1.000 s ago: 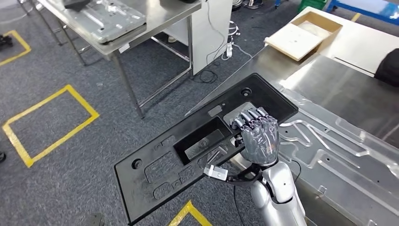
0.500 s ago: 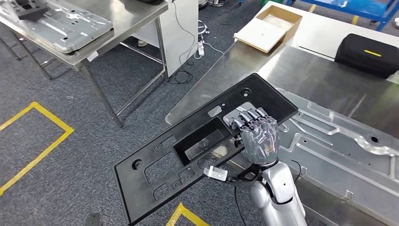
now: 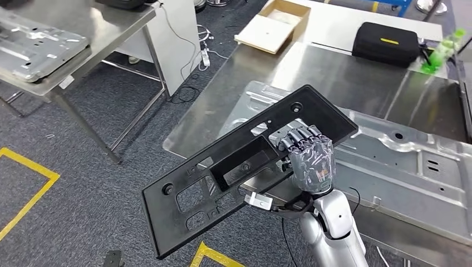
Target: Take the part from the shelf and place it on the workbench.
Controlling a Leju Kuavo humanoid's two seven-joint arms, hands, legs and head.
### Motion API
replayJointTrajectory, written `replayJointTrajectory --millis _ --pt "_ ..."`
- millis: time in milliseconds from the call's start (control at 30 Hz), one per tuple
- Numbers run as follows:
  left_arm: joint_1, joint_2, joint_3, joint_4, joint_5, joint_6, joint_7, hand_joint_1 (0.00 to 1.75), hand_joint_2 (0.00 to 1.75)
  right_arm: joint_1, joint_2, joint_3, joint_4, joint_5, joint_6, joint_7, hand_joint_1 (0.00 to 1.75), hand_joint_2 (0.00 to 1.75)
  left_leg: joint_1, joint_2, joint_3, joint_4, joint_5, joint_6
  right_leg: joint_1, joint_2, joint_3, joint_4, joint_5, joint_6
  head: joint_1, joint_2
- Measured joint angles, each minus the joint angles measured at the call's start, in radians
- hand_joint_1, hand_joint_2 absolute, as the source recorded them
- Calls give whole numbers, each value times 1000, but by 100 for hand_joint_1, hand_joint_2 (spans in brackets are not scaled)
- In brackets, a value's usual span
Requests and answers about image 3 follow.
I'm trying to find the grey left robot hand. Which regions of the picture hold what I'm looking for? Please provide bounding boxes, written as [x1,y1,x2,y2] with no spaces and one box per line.
[102,250,125,267]

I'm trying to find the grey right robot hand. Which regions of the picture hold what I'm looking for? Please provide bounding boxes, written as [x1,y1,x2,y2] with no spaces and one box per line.
[277,125,337,195]

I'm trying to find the black plastic panel part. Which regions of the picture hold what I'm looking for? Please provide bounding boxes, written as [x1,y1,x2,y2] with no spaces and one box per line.
[141,83,359,260]

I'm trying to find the stamped sheet metal part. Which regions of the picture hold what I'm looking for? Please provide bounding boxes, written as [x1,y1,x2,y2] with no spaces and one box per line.
[0,7,91,83]
[219,80,472,247]

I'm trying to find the steel workbench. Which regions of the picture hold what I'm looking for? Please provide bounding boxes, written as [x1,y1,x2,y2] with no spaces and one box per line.
[162,41,472,267]

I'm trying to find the black moulded part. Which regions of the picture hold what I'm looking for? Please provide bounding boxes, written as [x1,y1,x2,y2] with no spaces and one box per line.
[95,0,158,10]

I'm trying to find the black case with yellow label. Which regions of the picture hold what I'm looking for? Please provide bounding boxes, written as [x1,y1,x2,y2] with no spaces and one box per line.
[352,21,421,68]

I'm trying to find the white table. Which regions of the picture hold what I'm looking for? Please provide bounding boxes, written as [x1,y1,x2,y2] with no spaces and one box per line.
[235,0,443,52]

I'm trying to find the pale wooden tray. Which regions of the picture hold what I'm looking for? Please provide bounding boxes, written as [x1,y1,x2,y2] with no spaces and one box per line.
[258,0,312,42]

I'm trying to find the green plastic bottle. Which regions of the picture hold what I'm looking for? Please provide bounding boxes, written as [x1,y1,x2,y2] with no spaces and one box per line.
[421,28,467,75]

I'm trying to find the white cabinet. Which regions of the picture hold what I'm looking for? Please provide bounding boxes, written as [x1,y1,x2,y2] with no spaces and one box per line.
[116,0,203,97]

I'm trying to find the blue metal cart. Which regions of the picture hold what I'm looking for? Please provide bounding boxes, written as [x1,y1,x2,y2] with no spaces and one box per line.
[363,0,413,17]

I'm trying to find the steel table with legs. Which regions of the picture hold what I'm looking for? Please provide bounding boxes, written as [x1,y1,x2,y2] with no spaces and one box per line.
[0,0,172,165]

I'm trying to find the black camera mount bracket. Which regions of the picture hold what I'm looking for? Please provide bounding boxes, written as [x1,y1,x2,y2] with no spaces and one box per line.
[271,194,315,219]

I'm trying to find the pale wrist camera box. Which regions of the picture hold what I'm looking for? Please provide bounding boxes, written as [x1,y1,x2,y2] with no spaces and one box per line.
[244,192,274,211]

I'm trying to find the thin white cable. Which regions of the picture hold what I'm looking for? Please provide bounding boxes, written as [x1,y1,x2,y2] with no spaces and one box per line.
[375,246,391,267]

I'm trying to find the black cable coil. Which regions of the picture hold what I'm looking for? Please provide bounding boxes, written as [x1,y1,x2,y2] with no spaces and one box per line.
[170,85,201,105]

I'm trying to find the white power cable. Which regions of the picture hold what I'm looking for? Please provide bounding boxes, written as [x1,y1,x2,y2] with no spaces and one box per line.
[197,23,229,72]

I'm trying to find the thin black hanging cable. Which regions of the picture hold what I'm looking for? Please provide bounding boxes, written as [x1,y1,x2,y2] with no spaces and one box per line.
[158,2,201,80]

